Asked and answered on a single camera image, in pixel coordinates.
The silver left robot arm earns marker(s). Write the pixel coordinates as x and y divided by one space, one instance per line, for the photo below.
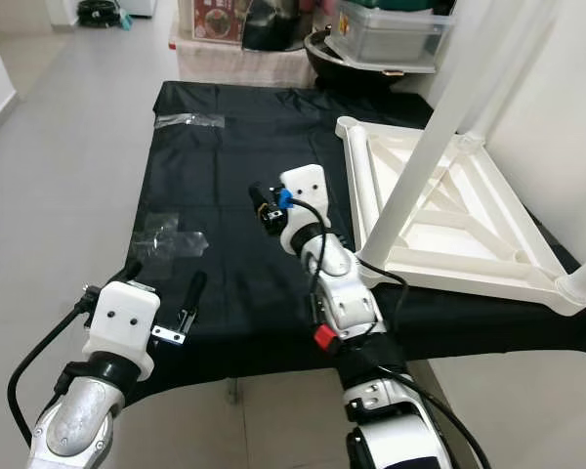
83 425

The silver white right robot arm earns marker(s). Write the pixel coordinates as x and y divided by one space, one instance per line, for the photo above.
347 293

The black cloth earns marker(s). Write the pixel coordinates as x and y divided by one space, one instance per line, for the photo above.
234 156

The clear tape patch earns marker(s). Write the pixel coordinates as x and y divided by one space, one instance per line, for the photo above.
171 237

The grey metal table leg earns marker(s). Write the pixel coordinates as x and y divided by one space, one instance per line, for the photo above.
235 391

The clear plastic film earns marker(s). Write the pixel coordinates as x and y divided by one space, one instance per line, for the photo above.
190 121

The beige patterned cloth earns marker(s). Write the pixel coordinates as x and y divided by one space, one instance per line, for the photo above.
234 66

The black plastic bag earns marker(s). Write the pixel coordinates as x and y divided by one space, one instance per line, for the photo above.
273 27

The red printed food box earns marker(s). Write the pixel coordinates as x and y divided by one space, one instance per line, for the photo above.
220 20

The clear plastic storage container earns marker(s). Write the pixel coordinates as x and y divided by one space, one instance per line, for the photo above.
391 39

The white floor appliance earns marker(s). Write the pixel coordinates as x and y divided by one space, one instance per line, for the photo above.
137 6

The dark green lidded tray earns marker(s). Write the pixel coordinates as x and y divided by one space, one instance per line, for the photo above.
391 5

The black coiled floor item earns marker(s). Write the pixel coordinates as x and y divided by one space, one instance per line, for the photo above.
98 12

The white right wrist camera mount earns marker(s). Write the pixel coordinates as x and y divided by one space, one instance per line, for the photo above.
305 181

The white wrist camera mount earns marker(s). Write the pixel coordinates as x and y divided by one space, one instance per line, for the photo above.
305 181
122 322

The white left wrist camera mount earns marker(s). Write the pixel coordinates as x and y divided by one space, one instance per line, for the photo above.
122 322

